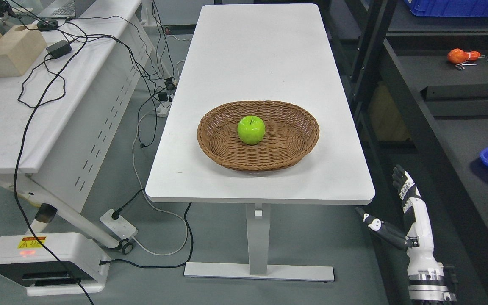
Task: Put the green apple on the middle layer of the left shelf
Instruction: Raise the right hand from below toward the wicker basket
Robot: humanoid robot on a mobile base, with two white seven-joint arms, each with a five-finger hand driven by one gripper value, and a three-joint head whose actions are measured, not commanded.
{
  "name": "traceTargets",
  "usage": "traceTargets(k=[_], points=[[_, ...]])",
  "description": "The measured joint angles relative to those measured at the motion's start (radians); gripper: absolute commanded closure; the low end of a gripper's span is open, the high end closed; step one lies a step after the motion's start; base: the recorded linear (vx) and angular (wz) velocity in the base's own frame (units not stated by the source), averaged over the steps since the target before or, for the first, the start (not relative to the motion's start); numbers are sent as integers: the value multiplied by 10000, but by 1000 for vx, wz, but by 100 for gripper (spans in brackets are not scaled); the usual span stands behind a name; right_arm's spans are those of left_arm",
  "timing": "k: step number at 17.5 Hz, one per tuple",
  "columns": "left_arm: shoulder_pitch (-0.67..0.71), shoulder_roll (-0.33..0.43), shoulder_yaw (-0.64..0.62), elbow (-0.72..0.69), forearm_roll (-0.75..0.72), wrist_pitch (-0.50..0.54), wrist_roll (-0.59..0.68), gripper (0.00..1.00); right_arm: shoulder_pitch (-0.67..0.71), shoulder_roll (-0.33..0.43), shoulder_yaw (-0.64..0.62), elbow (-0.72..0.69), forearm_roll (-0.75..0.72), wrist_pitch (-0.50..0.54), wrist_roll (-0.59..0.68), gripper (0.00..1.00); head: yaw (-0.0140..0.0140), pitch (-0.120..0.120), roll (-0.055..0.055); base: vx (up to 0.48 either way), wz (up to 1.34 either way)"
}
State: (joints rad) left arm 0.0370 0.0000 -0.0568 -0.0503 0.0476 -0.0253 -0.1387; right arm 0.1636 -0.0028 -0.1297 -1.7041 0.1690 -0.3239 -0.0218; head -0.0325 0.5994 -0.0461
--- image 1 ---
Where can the white robot base unit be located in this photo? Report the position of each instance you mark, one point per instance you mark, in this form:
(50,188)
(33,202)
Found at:
(53,263)

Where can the blue plastic crate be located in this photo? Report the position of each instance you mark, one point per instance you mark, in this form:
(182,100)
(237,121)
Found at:
(448,8)

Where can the green apple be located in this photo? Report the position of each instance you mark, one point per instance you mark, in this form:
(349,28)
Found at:
(251,130)

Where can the beige wooden block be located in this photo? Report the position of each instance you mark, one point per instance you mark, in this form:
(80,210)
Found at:
(19,48)

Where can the silver laptop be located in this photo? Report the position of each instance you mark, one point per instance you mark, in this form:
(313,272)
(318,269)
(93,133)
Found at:
(62,9)

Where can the white standing desk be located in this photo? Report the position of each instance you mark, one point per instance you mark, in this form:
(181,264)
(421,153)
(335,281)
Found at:
(260,52)

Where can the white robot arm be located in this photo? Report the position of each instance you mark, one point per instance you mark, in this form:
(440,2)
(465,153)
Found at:
(425,289)

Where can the brown wicker basket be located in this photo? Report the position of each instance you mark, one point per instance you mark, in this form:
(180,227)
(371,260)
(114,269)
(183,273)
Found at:
(291,133)

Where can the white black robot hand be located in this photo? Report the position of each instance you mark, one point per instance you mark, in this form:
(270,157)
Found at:
(417,241)

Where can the white side table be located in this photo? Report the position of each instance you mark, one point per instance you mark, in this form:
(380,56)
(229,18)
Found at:
(57,122)

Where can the orange toy on shelf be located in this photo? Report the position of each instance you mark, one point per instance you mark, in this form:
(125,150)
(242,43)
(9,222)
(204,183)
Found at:
(458,56)

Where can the black computer mouse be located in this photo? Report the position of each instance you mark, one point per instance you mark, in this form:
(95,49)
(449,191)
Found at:
(47,25)

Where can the black power adapter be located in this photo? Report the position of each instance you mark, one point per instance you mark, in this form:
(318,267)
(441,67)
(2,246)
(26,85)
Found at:
(59,49)

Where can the white power strip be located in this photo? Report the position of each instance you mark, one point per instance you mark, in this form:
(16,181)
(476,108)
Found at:
(119,226)
(163,109)

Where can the black metal shelf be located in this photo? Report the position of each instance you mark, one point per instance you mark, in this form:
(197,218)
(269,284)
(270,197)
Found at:
(415,108)

